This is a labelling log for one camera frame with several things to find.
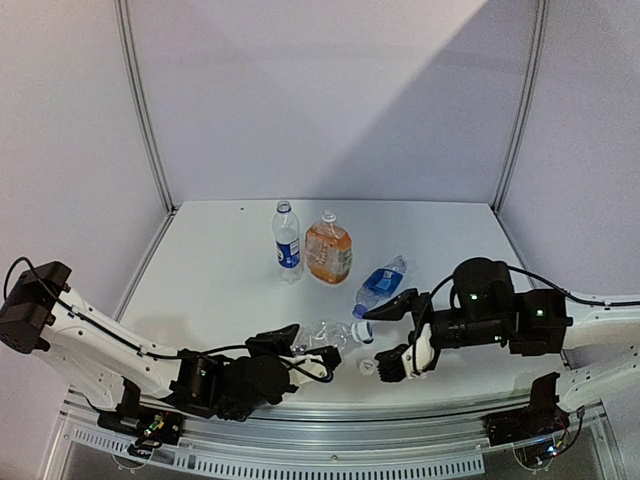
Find white water-bottle cap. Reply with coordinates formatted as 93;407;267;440
357;358;377;376

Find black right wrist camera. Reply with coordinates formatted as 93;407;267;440
374;324;441;383

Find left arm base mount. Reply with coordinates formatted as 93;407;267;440
94;379;186;459

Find right aluminium corner post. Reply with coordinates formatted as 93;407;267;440
491;0;550;216

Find aluminium table front rail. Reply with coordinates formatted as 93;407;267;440
46;391;624;479

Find left aluminium corner post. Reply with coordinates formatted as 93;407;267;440
114;0;178;215

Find Pepsi bottle blue label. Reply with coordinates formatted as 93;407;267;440
271;200;303;284

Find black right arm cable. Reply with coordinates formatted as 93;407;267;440
409;264;640;371

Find clear unlabelled plastic bottle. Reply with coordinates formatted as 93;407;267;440
291;319;360;355

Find white blue-top bottle cap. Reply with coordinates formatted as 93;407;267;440
350;320;374;345

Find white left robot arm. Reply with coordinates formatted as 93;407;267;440
1;257;341;434

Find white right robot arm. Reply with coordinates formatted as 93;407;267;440
363;257;639;436

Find blue Pepsi bottle cap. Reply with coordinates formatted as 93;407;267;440
318;371;334;384

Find aluminium corner post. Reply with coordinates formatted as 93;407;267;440
491;0;550;216
114;0;178;215

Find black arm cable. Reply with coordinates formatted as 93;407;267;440
2;255;336;381
409;264;640;371

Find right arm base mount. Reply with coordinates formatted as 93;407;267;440
482;372;585;474

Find blue label crushed water bottle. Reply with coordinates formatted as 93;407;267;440
352;255;407;319

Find orange label crushed bottle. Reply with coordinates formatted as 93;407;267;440
305;210;353;285

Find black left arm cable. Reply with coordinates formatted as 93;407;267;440
2;255;336;381

